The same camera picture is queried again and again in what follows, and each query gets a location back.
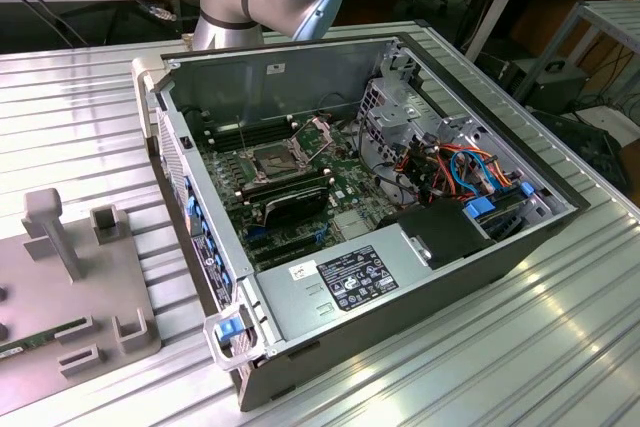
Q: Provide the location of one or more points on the blue card retainer clip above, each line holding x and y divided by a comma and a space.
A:
190, 207

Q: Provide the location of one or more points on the green RAM stick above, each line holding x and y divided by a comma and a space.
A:
30, 342

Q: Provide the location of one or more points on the grey metal frame shelf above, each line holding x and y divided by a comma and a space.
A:
620, 17

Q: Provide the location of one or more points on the grey parts rack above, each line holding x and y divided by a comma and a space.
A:
50, 297

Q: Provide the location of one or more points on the black office chair base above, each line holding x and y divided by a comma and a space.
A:
100, 17

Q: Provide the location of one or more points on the green motherboard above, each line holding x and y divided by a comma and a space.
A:
360, 187

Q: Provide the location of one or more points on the small blue plastic clip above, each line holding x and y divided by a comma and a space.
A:
525, 188

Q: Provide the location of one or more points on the black empty RAM slot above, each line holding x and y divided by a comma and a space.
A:
225, 138
225, 129

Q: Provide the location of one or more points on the open grey PC case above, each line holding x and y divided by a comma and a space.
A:
400, 327

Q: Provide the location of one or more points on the black installed RAM stick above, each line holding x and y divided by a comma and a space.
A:
280, 180
290, 188

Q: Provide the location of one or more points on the silver chipset heatsink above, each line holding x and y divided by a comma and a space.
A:
350, 224

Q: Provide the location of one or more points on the CPU socket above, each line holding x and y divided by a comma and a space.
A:
270, 162

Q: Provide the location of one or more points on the blue disk carrier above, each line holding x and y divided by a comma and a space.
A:
477, 209

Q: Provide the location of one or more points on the silver power supply unit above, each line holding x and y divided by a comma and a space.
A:
300, 307

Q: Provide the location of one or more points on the black plastic drive cover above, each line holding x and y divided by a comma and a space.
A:
440, 232

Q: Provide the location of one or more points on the black graphics card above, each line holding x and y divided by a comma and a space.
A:
300, 207

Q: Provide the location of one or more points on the blue expansion slot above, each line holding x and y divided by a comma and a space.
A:
256, 236

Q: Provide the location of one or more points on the silver metal drive cage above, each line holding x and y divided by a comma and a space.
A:
395, 112

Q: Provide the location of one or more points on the black expansion slot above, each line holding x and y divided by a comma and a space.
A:
290, 255
285, 243

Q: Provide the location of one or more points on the blue case latch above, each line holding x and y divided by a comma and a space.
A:
227, 331

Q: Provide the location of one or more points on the black bag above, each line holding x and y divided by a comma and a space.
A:
590, 147

